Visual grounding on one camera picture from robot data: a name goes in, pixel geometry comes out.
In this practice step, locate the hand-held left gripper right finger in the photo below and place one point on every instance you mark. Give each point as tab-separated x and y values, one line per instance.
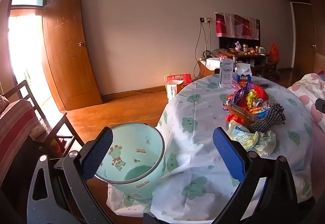
228	155

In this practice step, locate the black television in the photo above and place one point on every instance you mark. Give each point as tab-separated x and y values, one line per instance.
227	42

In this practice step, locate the tall white milk carton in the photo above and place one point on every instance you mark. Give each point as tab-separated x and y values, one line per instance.
226	74

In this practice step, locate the orange plastic bag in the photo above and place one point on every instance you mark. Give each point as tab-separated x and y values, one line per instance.
274	55

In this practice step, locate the red striped cloth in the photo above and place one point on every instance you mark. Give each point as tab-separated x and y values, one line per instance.
15	125

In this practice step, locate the red gift box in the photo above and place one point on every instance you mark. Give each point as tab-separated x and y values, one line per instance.
182	77

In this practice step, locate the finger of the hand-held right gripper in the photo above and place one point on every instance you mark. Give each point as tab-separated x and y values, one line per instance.
320	105

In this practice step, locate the yellow wrapper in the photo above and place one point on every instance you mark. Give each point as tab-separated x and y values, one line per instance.
250	98

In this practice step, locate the red container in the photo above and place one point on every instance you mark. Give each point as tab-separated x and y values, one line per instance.
57	147

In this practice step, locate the dark wooden chair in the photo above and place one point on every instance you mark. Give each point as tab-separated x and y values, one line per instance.
54	137

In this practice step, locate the purple foil wrapper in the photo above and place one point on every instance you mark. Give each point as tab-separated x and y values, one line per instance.
240	93

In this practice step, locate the red foam fruit net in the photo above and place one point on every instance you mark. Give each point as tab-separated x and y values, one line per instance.
259	93
230	117

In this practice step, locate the blue gable-top carton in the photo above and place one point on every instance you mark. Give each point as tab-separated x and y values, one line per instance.
242	75

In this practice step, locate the mint green cartoon bin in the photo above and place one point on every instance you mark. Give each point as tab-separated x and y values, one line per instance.
137	142

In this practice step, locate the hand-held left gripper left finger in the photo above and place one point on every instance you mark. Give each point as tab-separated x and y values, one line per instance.
97	152

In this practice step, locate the wall socket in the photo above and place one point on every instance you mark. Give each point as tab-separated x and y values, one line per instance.
205	20

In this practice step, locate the pink spotted blanket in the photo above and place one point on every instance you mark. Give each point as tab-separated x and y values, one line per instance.
307	86

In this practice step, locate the wooden television stand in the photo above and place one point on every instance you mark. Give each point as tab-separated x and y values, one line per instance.
254	55

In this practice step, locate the wooden wardrobe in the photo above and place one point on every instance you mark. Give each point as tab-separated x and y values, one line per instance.
302	36

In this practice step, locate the white mug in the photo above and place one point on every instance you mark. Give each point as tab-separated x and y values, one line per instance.
262	50

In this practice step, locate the white paper bag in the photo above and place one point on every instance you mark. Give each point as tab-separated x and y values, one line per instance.
172	91

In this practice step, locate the checked grey cloth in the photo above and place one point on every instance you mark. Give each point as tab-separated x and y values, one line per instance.
268	118

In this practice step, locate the gold lidded jar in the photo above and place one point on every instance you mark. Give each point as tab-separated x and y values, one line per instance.
245	48

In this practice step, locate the blue and orange wrapper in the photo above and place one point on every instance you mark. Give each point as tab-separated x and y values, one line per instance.
262	112

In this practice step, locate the white tissue pack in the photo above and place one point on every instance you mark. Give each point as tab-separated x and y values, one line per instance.
38	130

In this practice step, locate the long orange snack wrapper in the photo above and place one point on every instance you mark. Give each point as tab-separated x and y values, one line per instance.
240	111

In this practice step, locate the wooden door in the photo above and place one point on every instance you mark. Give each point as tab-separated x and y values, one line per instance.
71	61

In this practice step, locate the purple gift bag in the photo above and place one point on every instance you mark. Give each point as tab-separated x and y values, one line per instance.
238	45

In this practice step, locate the yellow-green plastic bag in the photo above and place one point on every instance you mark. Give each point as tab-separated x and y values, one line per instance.
243	137

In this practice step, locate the small wooden cabinet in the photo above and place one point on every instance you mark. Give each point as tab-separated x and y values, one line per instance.
203	71

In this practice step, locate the flat white box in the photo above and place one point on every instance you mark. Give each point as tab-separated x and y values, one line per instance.
212	62

